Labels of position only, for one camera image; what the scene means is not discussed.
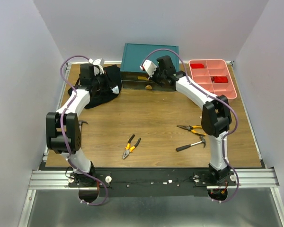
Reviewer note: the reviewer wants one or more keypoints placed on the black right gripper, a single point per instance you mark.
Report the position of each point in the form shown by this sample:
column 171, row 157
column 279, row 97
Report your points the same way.
column 155, row 76

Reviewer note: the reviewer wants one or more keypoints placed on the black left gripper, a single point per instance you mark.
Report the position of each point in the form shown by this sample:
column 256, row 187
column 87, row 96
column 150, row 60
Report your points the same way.
column 108, row 82

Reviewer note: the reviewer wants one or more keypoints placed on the clear drawer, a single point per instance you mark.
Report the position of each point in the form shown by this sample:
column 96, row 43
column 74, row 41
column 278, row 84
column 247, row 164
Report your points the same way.
column 135, row 76
column 145, row 85

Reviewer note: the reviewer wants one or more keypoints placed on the pink compartment tray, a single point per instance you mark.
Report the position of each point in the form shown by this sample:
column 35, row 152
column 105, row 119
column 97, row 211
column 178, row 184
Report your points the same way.
column 214, row 67

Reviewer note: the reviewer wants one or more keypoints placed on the yellow long nose pliers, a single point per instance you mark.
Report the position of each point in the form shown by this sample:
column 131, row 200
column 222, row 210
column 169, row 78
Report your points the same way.
column 192, row 129

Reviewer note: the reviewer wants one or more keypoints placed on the yellow black combination pliers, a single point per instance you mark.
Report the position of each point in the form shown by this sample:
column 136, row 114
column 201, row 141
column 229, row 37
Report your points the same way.
column 129, row 149

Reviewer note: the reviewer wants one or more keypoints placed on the black handled claw hammer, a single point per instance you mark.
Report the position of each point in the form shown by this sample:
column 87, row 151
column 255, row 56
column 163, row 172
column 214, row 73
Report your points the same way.
column 202, row 141

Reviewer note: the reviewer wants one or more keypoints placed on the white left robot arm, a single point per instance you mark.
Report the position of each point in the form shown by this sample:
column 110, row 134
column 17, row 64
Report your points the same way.
column 63, row 133

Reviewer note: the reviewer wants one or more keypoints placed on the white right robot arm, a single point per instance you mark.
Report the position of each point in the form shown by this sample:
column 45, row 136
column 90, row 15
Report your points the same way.
column 216, row 116

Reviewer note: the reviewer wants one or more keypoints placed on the black cloth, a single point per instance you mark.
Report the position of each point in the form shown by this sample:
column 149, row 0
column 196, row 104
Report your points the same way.
column 106, row 94

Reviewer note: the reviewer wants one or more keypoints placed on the red block top compartment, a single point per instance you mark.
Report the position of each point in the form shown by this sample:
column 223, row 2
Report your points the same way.
column 197, row 66

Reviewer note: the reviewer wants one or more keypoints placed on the red block compartment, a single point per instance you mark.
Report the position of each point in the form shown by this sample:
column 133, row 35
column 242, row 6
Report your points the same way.
column 220, row 79
column 197, row 66

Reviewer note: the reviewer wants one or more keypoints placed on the red block middle compartment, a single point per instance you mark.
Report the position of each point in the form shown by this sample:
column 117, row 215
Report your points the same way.
column 220, row 79

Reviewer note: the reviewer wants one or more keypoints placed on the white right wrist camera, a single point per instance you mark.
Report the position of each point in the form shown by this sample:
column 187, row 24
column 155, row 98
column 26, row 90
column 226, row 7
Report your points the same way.
column 149, row 67

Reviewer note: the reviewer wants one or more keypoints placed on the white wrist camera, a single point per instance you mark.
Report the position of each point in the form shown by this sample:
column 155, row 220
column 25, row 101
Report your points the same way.
column 98, row 65
column 149, row 67

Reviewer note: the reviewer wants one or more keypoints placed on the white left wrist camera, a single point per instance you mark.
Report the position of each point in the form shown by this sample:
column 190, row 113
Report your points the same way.
column 98, row 65

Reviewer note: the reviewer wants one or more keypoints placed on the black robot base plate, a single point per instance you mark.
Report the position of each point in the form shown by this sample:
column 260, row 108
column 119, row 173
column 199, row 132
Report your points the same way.
column 154, row 182

